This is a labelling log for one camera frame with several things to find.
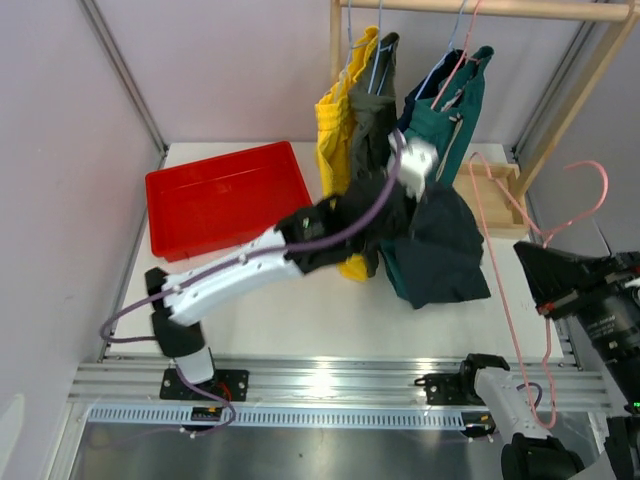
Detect teal green shorts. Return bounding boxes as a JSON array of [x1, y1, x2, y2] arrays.
[[379, 46, 495, 296]]

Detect pink hanger of teal shorts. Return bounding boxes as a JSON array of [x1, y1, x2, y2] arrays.
[[430, 1, 495, 112]]

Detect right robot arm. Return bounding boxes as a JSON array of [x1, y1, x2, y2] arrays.
[[456, 241, 639, 479]]

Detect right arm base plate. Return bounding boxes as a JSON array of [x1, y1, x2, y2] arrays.
[[414, 373, 483, 406]]

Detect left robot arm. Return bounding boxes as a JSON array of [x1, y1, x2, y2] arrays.
[[144, 185, 416, 401]]

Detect wooden clothes rack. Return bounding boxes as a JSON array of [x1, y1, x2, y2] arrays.
[[329, 1, 639, 239]]

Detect aluminium rail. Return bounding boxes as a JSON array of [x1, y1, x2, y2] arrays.
[[68, 356, 613, 412]]

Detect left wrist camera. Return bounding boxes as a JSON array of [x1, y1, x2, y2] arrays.
[[397, 137, 438, 200]]

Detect blue hanger of olive shorts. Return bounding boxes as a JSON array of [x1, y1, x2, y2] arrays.
[[367, 0, 396, 96]]

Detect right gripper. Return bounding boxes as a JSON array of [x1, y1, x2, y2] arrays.
[[516, 236, 640, 404]]

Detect dark grey shorts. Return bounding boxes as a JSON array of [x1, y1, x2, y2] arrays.
[[338, 182, 491, 310]]

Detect red plastic bin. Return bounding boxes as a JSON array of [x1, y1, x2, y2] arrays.
[[145, 141, 311, 262]]

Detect slotted cable duct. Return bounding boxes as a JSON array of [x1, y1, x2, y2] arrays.
[[87, 404, 465, 431]]

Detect yellow shorts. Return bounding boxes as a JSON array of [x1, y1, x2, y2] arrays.
[[314, 25, 381, 282]]

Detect navy blue shorts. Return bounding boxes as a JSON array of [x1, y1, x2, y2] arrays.
[[397, 49, 463, 132]]

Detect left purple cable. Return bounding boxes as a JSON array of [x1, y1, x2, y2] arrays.
[[84, 129, 409, 451]]

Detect olive green shorts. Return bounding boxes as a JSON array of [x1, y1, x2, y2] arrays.
[[348, 32, 400, 181]]

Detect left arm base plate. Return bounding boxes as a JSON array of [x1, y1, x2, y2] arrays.
[[159, 368, 249, 402]]

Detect blue hanger of navy shorts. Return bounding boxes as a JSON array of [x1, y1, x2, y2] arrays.
[[415, 0, 471, 99]]

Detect blue hanger of yellow shorts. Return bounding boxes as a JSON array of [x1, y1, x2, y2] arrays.
[[329, 0, 365, 86]]

